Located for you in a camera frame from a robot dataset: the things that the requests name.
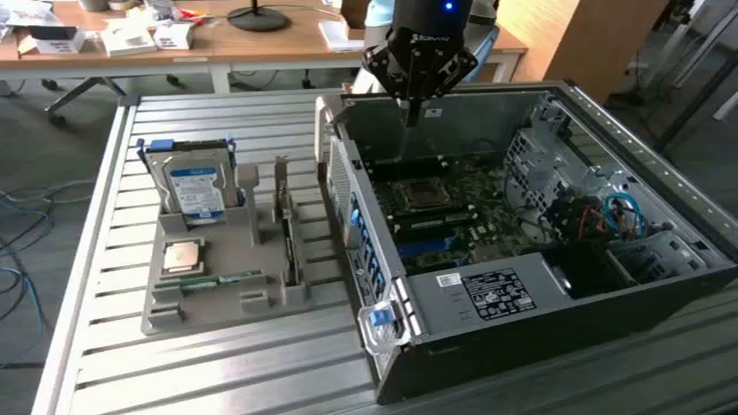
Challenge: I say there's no green RAM stick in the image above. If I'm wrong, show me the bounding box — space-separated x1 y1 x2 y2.
154 270 265 291
397 214 469 231

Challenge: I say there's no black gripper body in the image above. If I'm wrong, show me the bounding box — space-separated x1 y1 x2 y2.
385 0 474 90

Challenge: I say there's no blue expansion slot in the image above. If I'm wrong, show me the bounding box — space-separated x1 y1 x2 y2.
397 239 454 257

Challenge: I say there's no wooden desk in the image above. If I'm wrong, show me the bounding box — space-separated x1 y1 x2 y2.
0 0 530 126

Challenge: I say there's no low-profile graphics card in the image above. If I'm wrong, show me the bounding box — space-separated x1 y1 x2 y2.
274 155 307 289

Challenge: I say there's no hard disk in blue caddy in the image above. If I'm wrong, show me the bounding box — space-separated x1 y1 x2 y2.
137 132 242 227

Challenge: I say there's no grey floor cable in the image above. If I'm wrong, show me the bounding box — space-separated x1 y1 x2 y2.
0 179 98 204

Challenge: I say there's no grey power supply unit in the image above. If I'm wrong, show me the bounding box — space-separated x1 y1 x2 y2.
403 252 573 336

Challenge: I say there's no black open PC case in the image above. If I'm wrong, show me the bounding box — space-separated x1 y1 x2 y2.
314 80 738 406

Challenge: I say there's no green motherboard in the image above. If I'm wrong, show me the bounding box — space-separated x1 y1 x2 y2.
369 155 549 276

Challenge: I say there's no black and white carton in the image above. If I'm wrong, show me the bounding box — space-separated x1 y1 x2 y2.
27 25 87 55

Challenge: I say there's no white booklet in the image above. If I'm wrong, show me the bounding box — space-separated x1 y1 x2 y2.
318 19 366 53

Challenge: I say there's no grey parts rack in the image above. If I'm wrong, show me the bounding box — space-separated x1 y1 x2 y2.
141 155 317 336

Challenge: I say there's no black lamp base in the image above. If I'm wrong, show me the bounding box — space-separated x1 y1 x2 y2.
226 0 290 32

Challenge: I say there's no red and yellow item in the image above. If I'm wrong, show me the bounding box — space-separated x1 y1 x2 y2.
173 8 217 28

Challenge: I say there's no blue wire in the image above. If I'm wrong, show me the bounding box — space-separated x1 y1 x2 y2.
602 192 648 241

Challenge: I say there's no silver disk bay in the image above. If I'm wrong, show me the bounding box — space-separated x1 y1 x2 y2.
608 231 710 282

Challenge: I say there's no small white labelled box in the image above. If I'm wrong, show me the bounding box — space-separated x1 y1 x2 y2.
153 22 197 51

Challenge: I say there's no CPU socket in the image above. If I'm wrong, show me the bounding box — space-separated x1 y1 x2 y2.
389 176 454 213

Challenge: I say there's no wooden cabinet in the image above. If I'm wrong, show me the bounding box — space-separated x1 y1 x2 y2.
496 0 674 105

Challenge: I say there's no CPU chip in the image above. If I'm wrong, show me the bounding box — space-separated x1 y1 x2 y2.
161 240 209 276

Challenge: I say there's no white box with round insert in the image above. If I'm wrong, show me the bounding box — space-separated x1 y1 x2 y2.
101 19 158 57

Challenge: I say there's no red wire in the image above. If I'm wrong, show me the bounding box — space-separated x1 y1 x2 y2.
580 202 606 241

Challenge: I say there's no blue floor cable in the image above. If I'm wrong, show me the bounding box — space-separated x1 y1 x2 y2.
0 189 54 368

